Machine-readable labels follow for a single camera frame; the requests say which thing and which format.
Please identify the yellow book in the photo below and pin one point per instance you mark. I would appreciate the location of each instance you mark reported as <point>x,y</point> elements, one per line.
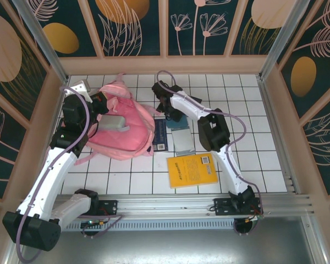
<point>189,170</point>

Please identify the grey pencil case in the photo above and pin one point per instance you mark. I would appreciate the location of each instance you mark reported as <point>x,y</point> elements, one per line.
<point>112,123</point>

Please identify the teal blue book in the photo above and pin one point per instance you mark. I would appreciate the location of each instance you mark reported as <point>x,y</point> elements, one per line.
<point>181,123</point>

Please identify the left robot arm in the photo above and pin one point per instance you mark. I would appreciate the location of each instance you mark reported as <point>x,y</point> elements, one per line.
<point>52,178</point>

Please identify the right aluminium frame post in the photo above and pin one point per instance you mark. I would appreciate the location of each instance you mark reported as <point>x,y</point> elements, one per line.
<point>280,41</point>

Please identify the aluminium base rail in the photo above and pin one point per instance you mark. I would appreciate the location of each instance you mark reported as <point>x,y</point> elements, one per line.
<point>165,204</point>

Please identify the dark blue book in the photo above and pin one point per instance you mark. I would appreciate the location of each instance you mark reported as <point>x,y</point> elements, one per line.
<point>160,134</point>

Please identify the aluminium frame post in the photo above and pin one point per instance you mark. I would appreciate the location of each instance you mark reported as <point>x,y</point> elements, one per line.
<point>280,41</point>
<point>46,46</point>

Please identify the left aluminium frame post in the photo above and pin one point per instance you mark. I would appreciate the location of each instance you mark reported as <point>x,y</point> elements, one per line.
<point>46,46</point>

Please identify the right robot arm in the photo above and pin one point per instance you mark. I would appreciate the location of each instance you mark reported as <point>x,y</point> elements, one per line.
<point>231,170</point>

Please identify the pink student backpack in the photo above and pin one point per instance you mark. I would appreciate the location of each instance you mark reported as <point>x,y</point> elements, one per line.
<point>132,132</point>

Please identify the aluminium side rail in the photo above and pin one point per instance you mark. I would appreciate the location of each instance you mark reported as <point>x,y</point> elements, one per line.
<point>277,137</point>

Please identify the silver grey book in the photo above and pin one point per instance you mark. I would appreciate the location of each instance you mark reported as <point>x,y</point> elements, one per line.
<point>182,141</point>

